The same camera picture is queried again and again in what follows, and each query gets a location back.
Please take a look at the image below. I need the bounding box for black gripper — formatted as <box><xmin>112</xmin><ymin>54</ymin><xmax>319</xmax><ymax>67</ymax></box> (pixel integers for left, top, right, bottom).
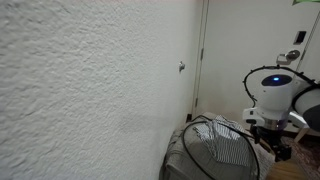
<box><xmin>250</xmin><ymin>125</ymin><xmax>292</xmax><ymax>162</ymax></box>

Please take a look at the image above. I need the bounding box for black power cord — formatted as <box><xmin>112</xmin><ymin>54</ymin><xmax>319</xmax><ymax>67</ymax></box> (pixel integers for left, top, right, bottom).
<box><xmin>181</xmin><ymin>114</ymin><xmax>261</xmax><ymax>180</ymax></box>

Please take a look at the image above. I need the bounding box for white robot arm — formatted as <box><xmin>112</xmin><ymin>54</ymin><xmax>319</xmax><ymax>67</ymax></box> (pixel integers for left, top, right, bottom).
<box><xmin>242</xmin><ymin>65</ymin><xmax>320</xmax><ymax>161</ymax></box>

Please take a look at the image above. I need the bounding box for red patterned rug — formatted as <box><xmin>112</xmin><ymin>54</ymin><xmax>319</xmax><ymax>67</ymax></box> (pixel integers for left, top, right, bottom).
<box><xmin>284</xmin><ymin>137</ymin><xmax>320</xmax><ymax>180</ymax></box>

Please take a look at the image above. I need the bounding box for striped cloth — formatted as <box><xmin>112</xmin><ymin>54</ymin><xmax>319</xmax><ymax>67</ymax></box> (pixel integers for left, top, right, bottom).
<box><xmin>193</xmin><ymin>115</ymin><xmax>251</xmax><ymax>167</ymax></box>

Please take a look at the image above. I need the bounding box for black door lock plate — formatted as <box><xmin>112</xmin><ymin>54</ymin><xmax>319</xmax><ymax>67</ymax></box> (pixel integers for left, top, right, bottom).
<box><xmin>294</xmin><ymin>31</ymin><xmax>306</xmax><ymax>45</ymax></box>

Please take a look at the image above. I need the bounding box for white door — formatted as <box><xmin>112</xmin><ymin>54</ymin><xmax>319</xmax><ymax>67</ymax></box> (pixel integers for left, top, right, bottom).
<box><xmin>195</xmin><ymin>0</ymin><xmax>320</xmax><ymax>128</ymax></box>

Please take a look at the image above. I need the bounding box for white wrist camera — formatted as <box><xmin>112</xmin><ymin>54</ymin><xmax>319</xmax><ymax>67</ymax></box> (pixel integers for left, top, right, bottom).
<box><xmin>242</xmin><ymin>108</ymin><xmax>265</xmax><ymax>126</ymax></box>

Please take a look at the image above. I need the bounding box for black robot cable conduit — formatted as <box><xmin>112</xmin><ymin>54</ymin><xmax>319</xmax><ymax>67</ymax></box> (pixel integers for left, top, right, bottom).
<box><xmin>242</xmin><ymin>65</ymin><xmax>316</xmax><ymax>108</ymax></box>

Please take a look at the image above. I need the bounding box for silver door handle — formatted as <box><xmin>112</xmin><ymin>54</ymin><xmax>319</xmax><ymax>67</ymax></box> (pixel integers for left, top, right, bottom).
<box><xmin>276</xmin><ymin>50</ymin><xmax>300</xmax><ymax>65</ymax></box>

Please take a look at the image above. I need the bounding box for round metal wall fixture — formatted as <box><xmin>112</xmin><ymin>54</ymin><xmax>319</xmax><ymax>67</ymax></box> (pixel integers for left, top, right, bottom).
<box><xmin>178</xmin><ymin>61</ymin><xmax>186</xmax><ymax>73</ymax></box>

